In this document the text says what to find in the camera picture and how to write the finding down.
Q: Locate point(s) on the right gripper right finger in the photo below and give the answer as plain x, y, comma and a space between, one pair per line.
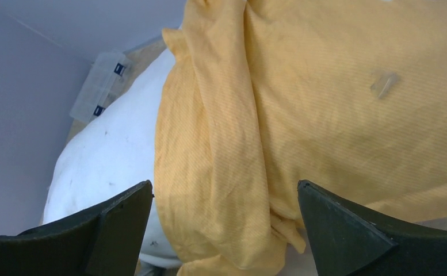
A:
347, 238

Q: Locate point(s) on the clear plastic organizer box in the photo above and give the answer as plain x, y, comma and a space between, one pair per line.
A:
104, 84

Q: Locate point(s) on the white pillow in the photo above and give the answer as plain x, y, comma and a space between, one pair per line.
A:
113, 152

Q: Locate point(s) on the orange Mickey Mouse pillowcase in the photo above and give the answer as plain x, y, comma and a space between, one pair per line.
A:
351, 95

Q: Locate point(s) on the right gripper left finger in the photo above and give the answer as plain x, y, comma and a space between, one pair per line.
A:
104, 239

